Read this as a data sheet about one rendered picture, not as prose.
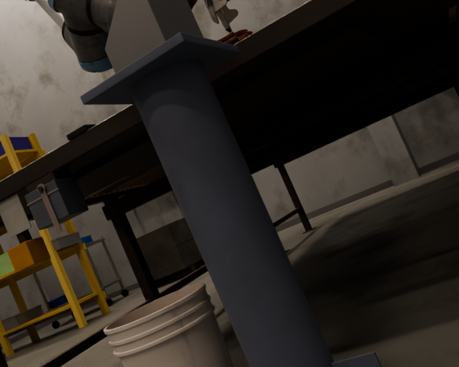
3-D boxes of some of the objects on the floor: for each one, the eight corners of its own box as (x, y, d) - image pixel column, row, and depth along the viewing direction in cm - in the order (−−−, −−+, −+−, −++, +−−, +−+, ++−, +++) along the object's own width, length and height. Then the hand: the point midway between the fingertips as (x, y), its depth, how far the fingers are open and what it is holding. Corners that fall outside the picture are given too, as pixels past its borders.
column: (398, 483, 89) (189, 11, 93) (213, 511, 105) (42, 108, 109) (420, 378, 123) (266, 36, 127) (277, 411, 140) (145, 107, 144)
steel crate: (228, 253, 733) (208, 207, 736) (193, 274, 641) (170, 222, 644) (182, 271, 768) (163, 228, 771) (142, 294, 676) (121, 245, 679)
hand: (223, 30), depth 161 cm, fingers open, 14 cm apart
